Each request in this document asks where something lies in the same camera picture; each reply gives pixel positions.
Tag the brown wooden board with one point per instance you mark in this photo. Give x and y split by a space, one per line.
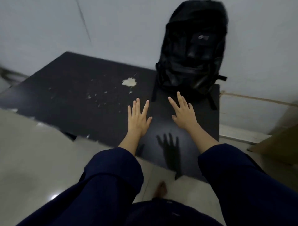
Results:
279 142

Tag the person's right thumb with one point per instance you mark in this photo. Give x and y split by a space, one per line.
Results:
174 117

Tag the person's left forearm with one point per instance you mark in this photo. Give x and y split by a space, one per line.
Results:
109 177

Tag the person's left little finger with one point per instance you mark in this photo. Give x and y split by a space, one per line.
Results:
129 111

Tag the person's left middle finger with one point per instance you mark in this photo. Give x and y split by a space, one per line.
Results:
138 106

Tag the black backpack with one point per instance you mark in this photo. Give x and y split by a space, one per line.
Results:
193 53

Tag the dark blue garment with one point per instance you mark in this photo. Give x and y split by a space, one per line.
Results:
167 213

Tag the person's left hand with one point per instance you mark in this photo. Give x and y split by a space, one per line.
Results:
137 123

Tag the person's right forearm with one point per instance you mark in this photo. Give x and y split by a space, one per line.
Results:
237 181

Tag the person's right hand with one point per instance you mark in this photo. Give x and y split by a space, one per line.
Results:
186 117

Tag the person's right middle finger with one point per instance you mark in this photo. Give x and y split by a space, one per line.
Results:
180 99

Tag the person's right little finger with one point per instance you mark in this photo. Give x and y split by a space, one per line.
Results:
191 107

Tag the person's left thumb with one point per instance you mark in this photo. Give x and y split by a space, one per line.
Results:
149 121

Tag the person's bare foot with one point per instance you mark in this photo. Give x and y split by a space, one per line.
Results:
161 190

